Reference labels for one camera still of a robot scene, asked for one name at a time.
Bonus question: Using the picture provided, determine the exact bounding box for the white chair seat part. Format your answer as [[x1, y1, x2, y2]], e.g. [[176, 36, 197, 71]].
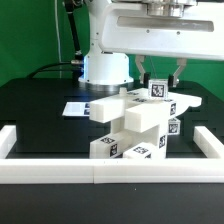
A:
[[111, 117, 168, 159]]

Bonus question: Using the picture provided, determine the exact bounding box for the white hanging cable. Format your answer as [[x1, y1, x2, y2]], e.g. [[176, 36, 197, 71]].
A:
[[54, 0, 63, 79]]

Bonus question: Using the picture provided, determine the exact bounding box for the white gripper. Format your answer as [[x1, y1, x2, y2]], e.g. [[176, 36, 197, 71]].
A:
[[99, 2, 224, 87]]

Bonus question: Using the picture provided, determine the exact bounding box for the white tagged cube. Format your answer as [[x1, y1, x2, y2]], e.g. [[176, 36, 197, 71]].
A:
[[148, 79, 168, 100], [168, 118, 181, 135]]

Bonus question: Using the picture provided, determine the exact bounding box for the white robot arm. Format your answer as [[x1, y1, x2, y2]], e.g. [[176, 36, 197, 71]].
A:
[[64, 0, 224, 86]]

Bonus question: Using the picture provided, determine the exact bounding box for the white U-shaped fence frame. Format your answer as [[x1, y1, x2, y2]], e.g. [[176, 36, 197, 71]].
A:
[[0, 125, 224, 184]]

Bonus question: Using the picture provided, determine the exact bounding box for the black cable on table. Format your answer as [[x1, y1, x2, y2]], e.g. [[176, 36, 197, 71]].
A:
[[26, 61, 84, 80]]

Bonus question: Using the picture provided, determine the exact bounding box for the white chair back part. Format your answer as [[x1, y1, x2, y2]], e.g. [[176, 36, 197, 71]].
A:
[[89, 88, 202, 133]]

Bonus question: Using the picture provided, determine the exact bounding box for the white marker sheet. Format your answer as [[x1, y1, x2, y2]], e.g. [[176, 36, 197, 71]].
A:
[[62, 102, 90, 117]]

